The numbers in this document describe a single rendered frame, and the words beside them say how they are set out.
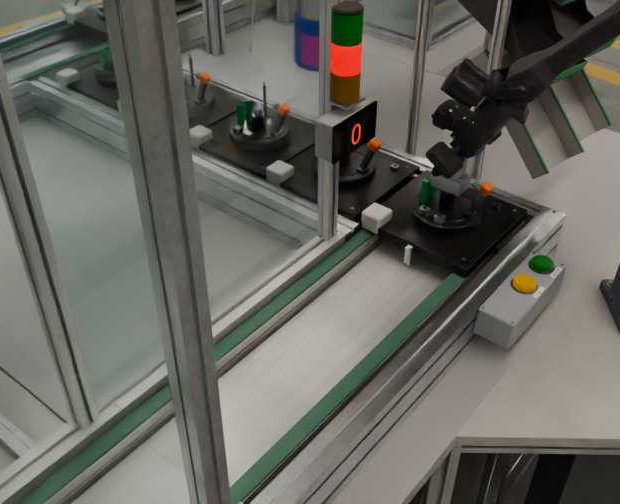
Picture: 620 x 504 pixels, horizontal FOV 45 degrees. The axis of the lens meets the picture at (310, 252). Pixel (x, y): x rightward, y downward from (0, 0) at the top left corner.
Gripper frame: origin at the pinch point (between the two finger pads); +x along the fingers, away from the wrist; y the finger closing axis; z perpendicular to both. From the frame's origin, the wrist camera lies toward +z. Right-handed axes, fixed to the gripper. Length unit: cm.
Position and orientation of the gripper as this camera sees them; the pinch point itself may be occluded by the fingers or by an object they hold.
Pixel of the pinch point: (449, 159)
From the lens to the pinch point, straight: 143.4
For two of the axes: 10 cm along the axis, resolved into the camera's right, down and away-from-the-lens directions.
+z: -6.6, -7.4, 1.0
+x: -4.0, 4.7, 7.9
